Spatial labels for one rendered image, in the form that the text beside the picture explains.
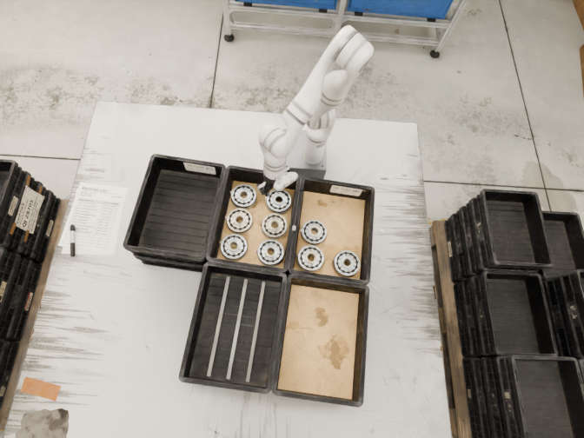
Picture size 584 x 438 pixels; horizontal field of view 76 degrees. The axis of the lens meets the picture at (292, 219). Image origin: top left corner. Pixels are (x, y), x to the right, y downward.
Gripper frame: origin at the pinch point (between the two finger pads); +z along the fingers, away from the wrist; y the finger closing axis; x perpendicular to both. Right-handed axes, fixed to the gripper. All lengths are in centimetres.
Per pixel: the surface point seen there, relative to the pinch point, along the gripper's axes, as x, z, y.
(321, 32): -118, 86, -136
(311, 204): 8.5, 17.4, -13.9
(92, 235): -39, 30, 65
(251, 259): 12.8, 17.5, 19.7
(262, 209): -1.5, 17.4, 3.8
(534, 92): 15, 100, -250
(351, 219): 23.5, 17.4, -23.2
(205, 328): 24, 18, 48
